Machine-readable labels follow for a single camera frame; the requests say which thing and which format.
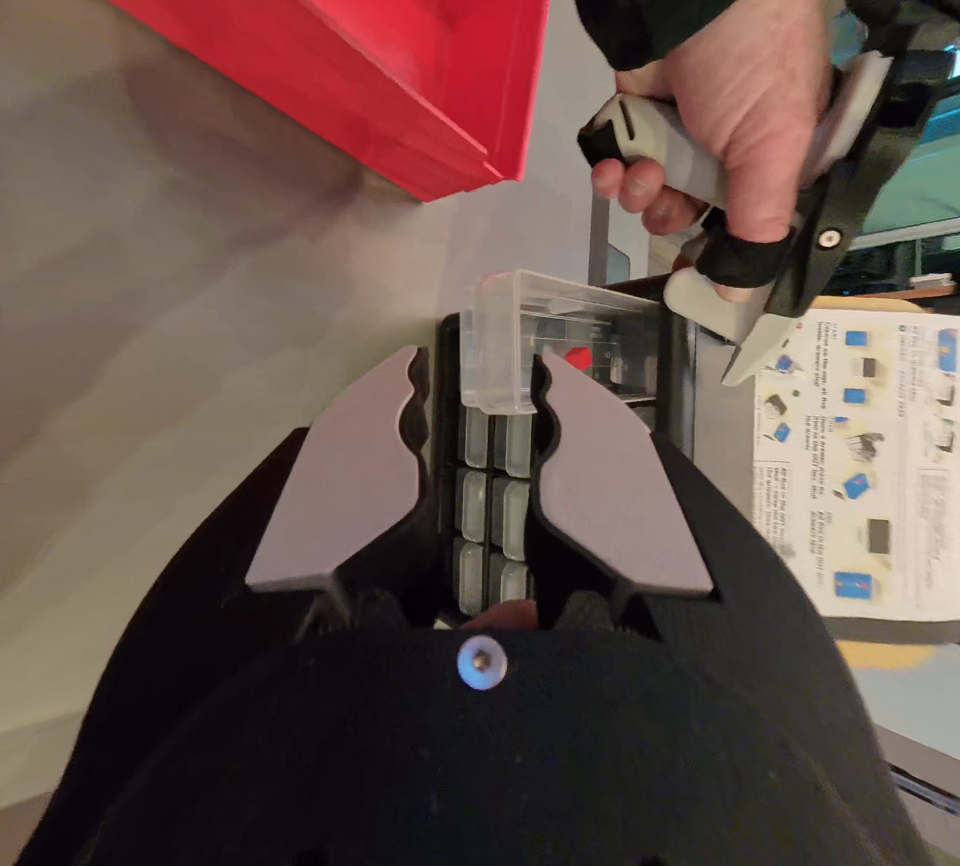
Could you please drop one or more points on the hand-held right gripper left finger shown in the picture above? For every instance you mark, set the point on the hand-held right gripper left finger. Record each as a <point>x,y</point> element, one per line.
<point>345,476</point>

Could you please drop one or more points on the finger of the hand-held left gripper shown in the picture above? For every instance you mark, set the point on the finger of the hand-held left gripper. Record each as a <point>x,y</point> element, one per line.
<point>761,349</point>

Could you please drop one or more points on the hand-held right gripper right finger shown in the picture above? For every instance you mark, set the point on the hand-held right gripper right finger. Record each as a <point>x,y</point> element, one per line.
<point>615,491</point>

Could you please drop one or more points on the black drawer cabinet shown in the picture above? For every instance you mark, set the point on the black drawer cabinet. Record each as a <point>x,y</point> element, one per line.
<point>675,386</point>

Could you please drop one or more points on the small red block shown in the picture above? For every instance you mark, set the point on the small red block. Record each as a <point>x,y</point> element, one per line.
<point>579,358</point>

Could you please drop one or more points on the clear plastic drawer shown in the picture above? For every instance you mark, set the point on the clear plastic drawer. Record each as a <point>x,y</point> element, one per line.
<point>510,341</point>

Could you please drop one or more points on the grid of clear small drawers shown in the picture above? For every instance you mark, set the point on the grid of clear small drawers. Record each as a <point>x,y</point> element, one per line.
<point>476,439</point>

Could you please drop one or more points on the person's left hand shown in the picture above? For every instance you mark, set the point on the person's left hand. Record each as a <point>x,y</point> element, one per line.
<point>757,94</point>

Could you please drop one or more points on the printed instruction sheet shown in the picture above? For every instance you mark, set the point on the printed instruction sheet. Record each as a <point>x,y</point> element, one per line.
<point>885,469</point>

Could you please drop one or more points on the instruction sheet on wooden board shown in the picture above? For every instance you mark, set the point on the instruction sheet on wooden board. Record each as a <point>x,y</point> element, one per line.
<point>877,656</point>

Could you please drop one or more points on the red plastic bin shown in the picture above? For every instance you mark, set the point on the red plastic bin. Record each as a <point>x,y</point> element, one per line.
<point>300,19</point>

